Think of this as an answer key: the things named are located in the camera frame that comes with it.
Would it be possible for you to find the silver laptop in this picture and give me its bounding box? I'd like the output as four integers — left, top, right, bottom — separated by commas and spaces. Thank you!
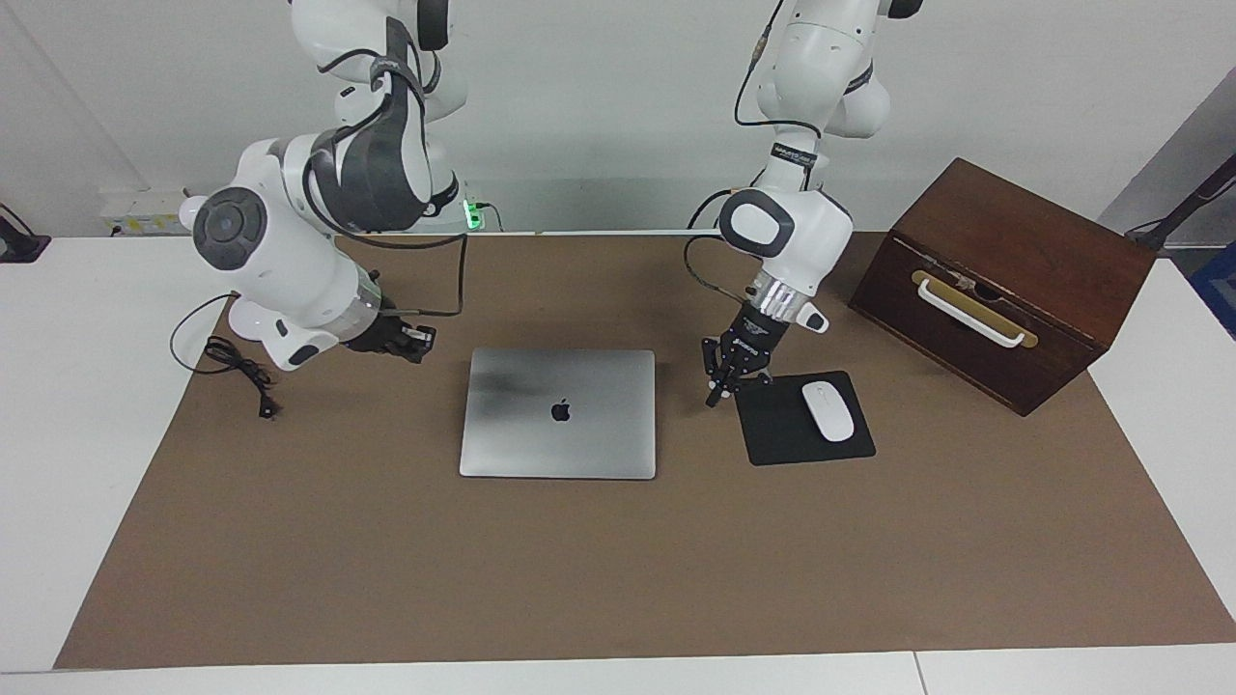
459, 347, 659, 481

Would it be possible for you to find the black mouse pad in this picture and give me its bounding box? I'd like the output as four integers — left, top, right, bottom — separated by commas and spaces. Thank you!
732, 371, 877, 466

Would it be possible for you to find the white computer mouse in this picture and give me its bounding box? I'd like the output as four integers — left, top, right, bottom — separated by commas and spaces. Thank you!
801, 381, 857, 443

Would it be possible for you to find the white desk lamp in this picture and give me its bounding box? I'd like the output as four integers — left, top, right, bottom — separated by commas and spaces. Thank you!
179, 196, 283, 342

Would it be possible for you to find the brown table mat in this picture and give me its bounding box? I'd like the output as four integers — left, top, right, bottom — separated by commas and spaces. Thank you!
53, 232, 1236, 670

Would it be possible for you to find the white power strip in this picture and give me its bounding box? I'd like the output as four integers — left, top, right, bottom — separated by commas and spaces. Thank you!
99, 188, 189, 237

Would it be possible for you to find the dark brown wooden box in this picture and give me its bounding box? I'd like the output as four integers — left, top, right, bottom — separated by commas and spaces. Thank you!
849, 157, 1157, 417

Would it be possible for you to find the black stand pole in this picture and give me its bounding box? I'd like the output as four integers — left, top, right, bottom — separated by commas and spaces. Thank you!
1125, 154, 1236, 254

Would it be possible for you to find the blue bin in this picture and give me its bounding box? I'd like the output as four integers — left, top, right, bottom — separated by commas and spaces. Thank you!
1190, 241, 1236, 339

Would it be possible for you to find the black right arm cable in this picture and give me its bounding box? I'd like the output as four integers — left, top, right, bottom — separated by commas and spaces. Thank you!
304, 43, 470, 320

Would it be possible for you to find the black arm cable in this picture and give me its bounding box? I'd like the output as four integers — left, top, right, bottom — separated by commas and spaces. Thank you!
304, 43, 470, 320
684, 0, 822, 300

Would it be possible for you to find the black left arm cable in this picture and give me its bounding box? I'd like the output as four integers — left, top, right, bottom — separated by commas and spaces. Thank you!
684, 0, 822, 300

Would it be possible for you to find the black base cable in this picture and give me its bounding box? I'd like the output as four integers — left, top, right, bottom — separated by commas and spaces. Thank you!
688, 188, 737, 231

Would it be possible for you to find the black lamp power cable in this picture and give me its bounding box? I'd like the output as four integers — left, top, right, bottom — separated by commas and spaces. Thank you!
170, 292, 283, 420

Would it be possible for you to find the white box handle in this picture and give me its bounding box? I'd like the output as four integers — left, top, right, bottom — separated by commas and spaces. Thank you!
915, 278, 1026, 348

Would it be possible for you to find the gold handle plate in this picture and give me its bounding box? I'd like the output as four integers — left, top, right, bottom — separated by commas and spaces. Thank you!
911, 270, 1039, 349

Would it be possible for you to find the black clamp mount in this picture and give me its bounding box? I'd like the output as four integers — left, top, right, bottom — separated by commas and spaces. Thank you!
0, 205, 51, 264

